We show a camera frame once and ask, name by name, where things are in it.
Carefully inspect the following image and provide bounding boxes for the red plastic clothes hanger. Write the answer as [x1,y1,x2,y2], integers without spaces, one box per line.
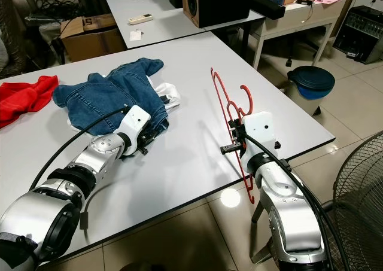
[209,67,257,205]

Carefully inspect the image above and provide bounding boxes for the blue denim garment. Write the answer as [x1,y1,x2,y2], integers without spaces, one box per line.
[52,57,170,135]

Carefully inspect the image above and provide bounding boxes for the red cloth garment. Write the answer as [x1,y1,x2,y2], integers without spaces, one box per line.
[0,75,59,130]

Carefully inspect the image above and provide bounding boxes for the black metal table leg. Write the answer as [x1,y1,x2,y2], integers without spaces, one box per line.
[250,193,273,266]

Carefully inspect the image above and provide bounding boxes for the blue bin with dark lid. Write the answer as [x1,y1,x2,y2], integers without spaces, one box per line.
[287,65,336,101]

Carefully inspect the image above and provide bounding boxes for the white office table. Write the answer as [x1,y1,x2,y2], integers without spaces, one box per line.
[105,0,268,50]

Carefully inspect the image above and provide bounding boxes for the brown cardboard box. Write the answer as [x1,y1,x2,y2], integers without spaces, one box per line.
[60,15,128,63]

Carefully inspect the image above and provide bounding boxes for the white remote control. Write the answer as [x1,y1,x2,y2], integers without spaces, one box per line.
[127,14,155,26]

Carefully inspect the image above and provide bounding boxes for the wooden black speaker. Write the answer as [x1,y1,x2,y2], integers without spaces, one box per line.
[181,0,253,29]

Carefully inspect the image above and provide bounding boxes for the long black bar speaker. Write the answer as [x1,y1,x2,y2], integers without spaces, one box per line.
[250,0,287,20]

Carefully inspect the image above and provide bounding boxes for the white desk with drawer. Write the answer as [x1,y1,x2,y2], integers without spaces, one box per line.
[248,0,363,68]

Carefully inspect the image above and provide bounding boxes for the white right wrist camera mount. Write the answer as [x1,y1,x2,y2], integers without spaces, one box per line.
[242,111,278,165]

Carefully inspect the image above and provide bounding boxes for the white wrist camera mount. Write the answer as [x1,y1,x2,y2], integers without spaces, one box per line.
[242,111,278,165]
[118,105,153,150]

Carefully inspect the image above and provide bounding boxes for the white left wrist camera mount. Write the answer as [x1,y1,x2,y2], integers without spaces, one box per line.
[118,105,153,150]

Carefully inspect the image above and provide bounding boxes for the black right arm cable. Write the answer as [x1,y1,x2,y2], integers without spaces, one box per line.
[244,133,351,271]

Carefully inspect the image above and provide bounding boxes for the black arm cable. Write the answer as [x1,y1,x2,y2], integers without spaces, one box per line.
[30,106,133,231]
[244,133,351,271]

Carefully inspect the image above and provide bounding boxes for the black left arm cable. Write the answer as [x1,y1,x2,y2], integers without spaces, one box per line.
[30,106,133,231]

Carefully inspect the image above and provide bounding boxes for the black wire fan guard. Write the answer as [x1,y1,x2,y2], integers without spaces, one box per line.
[326,130,383,271]

